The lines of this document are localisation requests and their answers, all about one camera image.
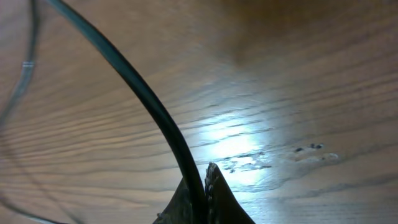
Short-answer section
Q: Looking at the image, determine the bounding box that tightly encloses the white USB cable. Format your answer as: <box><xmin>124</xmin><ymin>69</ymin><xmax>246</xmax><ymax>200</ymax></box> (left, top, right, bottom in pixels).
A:
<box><xmin>0</xmin><ymin>0</ymin><xmax>40</xmax><ymax>125</ymax></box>

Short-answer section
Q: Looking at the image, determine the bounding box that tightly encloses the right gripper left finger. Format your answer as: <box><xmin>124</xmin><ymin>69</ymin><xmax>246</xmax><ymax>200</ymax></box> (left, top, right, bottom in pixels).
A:
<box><xmin>153</xmin><ymin>179</ymin><xmax>194</xmax><ymax>224</ymax></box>

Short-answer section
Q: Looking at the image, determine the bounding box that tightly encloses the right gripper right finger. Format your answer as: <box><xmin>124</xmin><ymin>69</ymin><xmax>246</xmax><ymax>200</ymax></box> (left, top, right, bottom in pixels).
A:
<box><xmin>205</xmin><ymin>162</ymin><xmax>254</xmax><ymax>224</ymax></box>

